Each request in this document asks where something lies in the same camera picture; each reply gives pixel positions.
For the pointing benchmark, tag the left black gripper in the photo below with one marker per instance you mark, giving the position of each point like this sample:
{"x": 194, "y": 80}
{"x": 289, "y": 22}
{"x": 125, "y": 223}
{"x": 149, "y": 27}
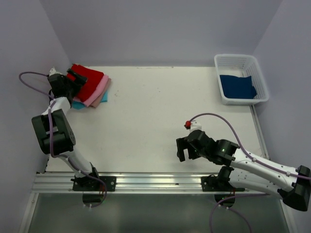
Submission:
{"x": 76, "y": 76}

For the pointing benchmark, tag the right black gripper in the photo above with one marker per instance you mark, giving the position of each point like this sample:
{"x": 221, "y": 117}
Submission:
{"x": 188, "y": 147}

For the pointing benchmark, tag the red t shirt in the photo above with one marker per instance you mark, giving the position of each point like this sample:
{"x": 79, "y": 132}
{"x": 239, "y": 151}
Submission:
{"x": 93, "y": 79}

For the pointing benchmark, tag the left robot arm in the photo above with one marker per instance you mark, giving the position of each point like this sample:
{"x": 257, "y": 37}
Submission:
{"x": 53, "y": 131}

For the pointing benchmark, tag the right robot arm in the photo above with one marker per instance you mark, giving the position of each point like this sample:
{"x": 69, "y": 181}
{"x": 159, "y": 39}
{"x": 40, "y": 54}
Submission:
{"x": 243, "y": 170}

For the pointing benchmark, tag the pink folded t shirt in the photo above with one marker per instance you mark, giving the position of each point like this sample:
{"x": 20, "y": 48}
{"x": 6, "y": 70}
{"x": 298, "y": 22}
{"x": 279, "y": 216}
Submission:
{"x": 95, "y": 95}

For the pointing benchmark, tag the teal folded t shirt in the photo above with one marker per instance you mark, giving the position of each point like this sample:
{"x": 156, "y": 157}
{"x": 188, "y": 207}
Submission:
{"x": 78, "y": 105}

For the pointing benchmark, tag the beige folded t shirt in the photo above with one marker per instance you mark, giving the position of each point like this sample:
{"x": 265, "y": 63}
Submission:
{"x": 98, "y": 100}

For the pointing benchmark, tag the blue t shirt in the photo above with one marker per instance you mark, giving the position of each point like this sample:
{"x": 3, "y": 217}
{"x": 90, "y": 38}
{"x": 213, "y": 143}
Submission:
{"x": 238, "y": 87}

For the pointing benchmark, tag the white plastic basket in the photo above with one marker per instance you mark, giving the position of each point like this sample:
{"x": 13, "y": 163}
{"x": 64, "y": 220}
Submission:
{"x": 241, "y": 65}

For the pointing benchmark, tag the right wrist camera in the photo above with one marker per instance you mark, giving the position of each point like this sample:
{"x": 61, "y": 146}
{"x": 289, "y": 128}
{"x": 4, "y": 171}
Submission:
{"x": 192, "y": 126}

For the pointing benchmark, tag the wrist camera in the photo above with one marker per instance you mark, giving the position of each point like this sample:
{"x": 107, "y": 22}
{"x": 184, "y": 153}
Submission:
{"x": 192, "y": 126}
{"x": 53, "y": 71}

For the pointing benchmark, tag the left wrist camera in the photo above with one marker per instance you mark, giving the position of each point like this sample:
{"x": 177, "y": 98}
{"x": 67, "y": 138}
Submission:
{"x": 53, "y": 71}

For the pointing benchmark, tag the aluminium mounting rail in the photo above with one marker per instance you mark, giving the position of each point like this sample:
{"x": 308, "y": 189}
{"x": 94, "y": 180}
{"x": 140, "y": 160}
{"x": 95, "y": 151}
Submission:
{"x": 126, "y": 183}

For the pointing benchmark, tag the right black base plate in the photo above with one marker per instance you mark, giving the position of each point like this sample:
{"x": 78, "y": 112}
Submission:
{"x": 210, "y": 184}

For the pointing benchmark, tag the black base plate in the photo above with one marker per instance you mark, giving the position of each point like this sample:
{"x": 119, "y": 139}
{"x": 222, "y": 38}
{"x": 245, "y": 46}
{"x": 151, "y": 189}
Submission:
{"x": 210, "y": 184}
{"x": 86, "y": 184}

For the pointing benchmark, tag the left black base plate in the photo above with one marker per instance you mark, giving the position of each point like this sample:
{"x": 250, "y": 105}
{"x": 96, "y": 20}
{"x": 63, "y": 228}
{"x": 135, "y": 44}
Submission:
{"x": 86, "y": 184}

